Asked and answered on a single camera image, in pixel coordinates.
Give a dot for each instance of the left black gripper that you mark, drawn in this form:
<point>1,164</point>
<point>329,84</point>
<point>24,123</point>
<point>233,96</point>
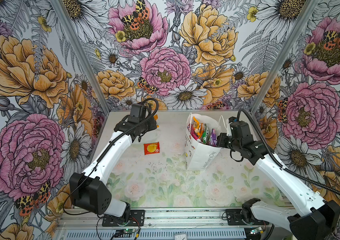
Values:
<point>153,126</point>

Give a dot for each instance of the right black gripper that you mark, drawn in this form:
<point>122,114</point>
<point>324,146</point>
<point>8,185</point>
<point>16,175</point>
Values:
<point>221,139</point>

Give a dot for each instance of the purple snack packet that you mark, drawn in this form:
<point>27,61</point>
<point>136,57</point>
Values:
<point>213,138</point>

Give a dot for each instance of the red yellow snack packet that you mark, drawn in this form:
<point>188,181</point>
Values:
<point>152,148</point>

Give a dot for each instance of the white paper bag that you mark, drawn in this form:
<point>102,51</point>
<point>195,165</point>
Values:
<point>198,155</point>

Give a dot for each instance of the pink chips bag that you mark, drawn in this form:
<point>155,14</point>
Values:
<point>195,131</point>

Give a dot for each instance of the green Fox's spring tea bag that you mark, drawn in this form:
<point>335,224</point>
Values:
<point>205,135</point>

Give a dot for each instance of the orange Fox's fruits candy bag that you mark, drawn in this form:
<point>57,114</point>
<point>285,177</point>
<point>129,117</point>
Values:
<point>201,131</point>

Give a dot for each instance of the clear orange cracker packet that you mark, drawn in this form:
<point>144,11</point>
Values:
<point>196,122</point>

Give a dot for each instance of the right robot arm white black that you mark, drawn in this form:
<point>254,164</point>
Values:
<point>312,217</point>

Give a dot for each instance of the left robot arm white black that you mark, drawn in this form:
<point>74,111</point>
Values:
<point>88,189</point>

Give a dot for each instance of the right green circuit board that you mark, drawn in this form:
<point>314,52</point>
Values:
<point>255,231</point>

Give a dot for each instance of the green circuit board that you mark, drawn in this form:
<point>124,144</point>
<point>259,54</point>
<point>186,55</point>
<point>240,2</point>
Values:
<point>125,233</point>
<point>255,231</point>

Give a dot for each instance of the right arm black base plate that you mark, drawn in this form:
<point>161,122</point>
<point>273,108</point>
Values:
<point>234,217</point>

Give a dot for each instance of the white vented cable tray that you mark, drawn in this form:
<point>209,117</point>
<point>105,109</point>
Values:
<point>161,234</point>

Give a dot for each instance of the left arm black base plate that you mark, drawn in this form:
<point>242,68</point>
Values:
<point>130,218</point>

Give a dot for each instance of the aluminium mounting rail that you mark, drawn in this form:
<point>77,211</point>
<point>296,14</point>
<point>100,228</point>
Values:
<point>156,218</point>

